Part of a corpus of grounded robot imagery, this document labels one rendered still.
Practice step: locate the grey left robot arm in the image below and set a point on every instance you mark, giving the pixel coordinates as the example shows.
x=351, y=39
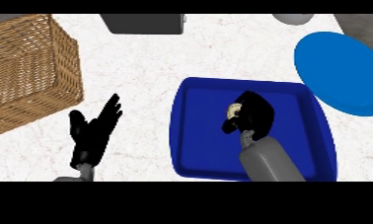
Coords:
x=80, y=172

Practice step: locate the blue plate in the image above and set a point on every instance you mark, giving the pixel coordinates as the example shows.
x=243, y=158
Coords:
x=335, y=70

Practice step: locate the dark grey box appliance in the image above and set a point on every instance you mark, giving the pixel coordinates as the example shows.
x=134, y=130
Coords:
x=143, y=23

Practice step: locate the brown wicker basket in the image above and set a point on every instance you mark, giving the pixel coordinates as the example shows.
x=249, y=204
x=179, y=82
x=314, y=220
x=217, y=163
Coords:
x=34, y=70

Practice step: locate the cream cupcake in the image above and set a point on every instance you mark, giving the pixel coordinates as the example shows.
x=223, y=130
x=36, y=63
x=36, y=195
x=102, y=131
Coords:
x=233, y=111

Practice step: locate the dark blue tray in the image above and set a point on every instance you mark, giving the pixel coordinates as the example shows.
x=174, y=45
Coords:
x=204, y=135

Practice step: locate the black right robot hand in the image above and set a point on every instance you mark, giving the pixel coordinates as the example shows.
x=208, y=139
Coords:
x=255, y=112

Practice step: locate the grey round object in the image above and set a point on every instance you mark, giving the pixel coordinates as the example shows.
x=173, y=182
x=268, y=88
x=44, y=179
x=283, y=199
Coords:
x=292, y=18

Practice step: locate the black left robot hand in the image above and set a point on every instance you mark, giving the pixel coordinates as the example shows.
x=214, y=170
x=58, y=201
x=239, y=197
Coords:
x=92, y=132

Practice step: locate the grey flat panel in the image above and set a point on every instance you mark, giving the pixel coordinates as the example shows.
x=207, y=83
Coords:
x=358, y=25

